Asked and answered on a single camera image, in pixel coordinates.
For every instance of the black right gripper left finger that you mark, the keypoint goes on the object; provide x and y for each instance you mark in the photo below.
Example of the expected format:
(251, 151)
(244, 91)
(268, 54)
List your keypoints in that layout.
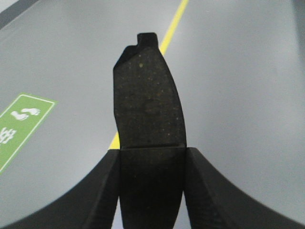
(91, 204)

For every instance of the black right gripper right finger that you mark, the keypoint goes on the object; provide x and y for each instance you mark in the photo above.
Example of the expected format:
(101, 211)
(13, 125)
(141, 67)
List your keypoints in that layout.
(213, 202)

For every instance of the grey brake pad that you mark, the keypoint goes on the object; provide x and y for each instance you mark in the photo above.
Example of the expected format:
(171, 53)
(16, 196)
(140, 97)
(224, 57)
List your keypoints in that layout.
(150, 124)

